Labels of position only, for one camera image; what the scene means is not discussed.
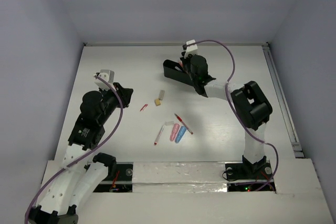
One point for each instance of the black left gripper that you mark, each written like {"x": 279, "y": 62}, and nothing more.
{"x": 122, "y": 93}

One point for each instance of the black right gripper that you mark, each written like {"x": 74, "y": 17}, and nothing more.
{"x": 185, "y": 60}

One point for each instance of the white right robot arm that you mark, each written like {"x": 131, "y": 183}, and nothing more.
{"x": 249, "y": 104}

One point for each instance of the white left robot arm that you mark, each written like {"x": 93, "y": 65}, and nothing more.
{"x": 83, "y": 167}

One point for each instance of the black stationery container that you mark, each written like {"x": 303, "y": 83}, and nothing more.
{"x": 173, "y": 70}

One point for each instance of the yellow eraser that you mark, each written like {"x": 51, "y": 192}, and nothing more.
{"x": 157, "y": 102}

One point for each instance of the grey white eraser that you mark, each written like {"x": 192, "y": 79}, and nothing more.
{"x": 161, "y": 95}

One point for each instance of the red ballpoint pen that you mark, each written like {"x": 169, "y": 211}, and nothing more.
{"x": 183, "y": 123}

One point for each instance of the pink highlighter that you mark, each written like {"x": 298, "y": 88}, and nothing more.
{"x": 174, "y": 132}

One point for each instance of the blue highlighter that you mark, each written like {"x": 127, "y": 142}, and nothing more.
{"x": 180, "y": 134}

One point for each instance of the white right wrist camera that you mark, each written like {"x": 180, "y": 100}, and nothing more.
{"x": 189, "y": 48}

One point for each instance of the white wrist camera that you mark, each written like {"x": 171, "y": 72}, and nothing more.
{"x": 189, "y": 48}
{"x": 105, "y": 75}

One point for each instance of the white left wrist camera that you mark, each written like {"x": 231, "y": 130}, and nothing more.
{"x": 105, "y": 75}

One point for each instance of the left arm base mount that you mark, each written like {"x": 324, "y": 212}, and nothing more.
{"x": 120, "y": 182}

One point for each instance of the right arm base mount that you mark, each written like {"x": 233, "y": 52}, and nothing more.
{"x": 239, "y": 179}

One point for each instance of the aluminium side rail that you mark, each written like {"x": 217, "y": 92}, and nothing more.
{"x": 290, "y": 127}

